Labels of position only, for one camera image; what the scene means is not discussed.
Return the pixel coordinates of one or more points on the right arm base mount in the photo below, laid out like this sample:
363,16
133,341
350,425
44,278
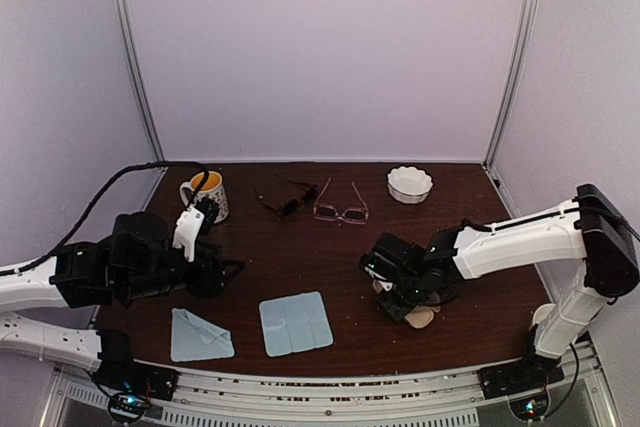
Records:
524,387

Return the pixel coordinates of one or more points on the white paper cup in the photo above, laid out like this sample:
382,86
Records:
544,317

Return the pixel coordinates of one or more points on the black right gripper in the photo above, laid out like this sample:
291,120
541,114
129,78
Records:
397,313

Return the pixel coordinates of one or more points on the white fluted ceramic bowl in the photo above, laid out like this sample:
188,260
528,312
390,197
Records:
409,185

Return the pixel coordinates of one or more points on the right aluminium frame post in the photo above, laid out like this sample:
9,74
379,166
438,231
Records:
527,16

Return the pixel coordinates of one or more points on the dark tortoiseshell sunglasses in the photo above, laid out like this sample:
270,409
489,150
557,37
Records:
308,193

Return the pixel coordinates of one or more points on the folded light blue cloth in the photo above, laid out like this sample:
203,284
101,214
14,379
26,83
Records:
195,339

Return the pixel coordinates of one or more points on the pink frame sunglasses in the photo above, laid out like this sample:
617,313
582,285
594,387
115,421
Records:
356,214

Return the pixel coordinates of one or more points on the flat light blue cloth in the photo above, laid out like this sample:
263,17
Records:
295,324

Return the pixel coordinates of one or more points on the white floral mug yellow inside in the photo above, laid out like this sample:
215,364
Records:
206,186

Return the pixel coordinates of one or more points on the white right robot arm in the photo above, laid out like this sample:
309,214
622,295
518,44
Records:
587,228

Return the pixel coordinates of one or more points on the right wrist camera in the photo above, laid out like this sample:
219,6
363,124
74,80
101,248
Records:
392,258

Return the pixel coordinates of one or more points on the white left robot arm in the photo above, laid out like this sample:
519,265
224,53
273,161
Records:
142,258

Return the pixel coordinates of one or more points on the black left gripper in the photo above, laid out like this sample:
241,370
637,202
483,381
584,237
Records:
211,286

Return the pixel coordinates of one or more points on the front aluminium rail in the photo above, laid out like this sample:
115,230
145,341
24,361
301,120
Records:
442,398

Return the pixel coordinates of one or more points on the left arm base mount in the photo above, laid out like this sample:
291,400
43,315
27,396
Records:
131,389

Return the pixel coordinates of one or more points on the aluminium frame post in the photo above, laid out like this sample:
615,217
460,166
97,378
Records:
136,78
527,16

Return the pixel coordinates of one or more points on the left aluminium frame post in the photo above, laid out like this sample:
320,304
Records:
136,78

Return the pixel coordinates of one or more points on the brown plaid glasses case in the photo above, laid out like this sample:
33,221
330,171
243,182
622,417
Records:
417,318

